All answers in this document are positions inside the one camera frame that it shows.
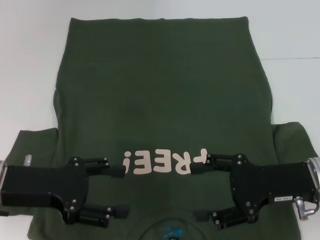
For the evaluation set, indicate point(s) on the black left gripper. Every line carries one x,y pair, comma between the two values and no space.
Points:
45,180

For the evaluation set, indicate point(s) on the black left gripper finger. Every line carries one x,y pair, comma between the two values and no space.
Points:
120,210

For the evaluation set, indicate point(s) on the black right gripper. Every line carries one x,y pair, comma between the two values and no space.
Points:
272,180

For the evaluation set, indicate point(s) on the dark green printed T-shirt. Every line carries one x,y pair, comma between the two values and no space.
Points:
160,87

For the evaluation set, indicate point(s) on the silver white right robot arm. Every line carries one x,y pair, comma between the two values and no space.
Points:
315,172

